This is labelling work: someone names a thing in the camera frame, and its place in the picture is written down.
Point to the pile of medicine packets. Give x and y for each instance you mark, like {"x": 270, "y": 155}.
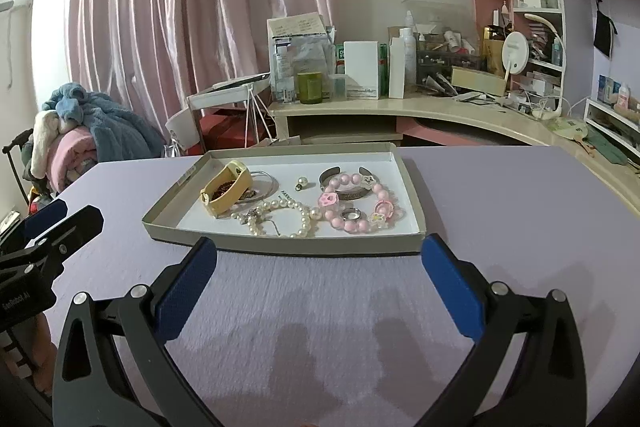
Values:
{"x": 300, "y": 32}

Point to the flat gold box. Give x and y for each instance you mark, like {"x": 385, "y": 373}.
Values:
{"x": 477, "y": 81}

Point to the yellow wrist watch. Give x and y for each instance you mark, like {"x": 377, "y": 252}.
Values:
{"x": 235, "y": 194}

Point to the white jewelry tray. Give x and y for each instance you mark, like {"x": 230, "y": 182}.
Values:
{"x": 295, "y": 167}

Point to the white spray bottle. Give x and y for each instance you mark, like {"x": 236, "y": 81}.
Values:
{"x": 410, "y": 37}

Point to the green glass jar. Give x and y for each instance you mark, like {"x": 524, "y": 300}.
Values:
{"x": 309, "y": 88}

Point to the dark green cloth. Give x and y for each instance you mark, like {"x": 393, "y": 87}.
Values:
{"x": 607, "y": 147}

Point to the white blanket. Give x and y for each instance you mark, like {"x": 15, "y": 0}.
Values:
{"x": 42, "y": 132}

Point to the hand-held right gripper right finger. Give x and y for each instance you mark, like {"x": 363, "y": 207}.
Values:
{"x": 450, "y": 292}

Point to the pink curtain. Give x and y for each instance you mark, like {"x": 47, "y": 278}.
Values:
{"x": 175, "y": 7}

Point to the person's left hand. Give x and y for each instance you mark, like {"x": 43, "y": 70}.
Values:
{"x": 42, "y": 342}

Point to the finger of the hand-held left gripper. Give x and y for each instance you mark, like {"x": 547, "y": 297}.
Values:
{"x": 45, "y": 214}
{"x": 75, "y": 229}

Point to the red cloth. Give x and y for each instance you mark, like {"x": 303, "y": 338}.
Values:
{"x": 220, "y": 127}

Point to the thin silver bangle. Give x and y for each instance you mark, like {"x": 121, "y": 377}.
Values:
{"x": 270, "y": 177}

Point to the green hand fan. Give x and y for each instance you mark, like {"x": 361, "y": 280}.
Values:
{"x": 567, "y": 128}

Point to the beige curved desk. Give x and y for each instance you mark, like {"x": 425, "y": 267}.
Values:
{"x": 425, "y": 107}

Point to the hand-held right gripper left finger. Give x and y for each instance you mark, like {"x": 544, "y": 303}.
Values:
{"x": 185, "y": 287}

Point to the silver cuff bangle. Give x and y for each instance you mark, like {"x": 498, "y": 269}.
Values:
{"x": 327, "y": 174}

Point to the white flat box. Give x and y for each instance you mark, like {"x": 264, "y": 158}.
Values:
{"x": 225, "y": 94}

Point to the black pouch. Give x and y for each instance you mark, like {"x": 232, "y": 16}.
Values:
{"x": 605, "y": 32}

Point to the black drawer organizer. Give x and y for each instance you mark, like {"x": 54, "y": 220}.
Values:
{"x": 445, "y": 62}

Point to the blue fleece blanket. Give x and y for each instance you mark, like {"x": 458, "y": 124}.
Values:
{"x": 115, "y": 122}

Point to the pink blanket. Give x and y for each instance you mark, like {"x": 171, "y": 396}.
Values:
{"x": 70, "y": 152}

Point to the tall white carton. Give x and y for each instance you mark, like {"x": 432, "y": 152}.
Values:
{"x": 399, "y": 69}

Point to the green box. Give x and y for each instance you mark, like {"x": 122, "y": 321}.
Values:
{"x": 340, "y": 59}

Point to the round white mirror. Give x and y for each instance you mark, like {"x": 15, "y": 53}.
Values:
{"x": 516, "y": 52}

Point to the pearl earring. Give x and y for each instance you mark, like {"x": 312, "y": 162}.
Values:
{"x": 302, "y": 183}

